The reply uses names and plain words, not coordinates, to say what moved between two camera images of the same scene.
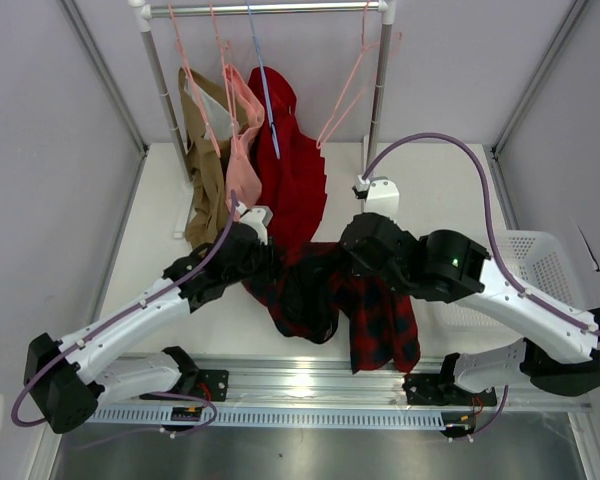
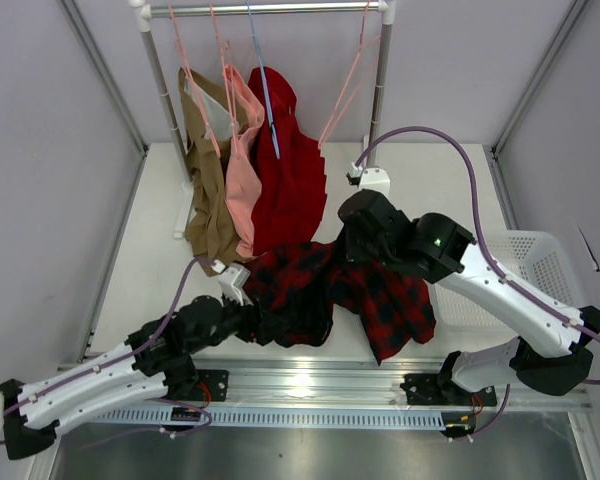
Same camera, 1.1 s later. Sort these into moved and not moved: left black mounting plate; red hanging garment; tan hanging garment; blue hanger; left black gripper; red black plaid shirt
Moved: red black plaid shirt; left black gripper
Not moved: tan hanging garment; left black mounting plate; red hanging garment; blue hanger
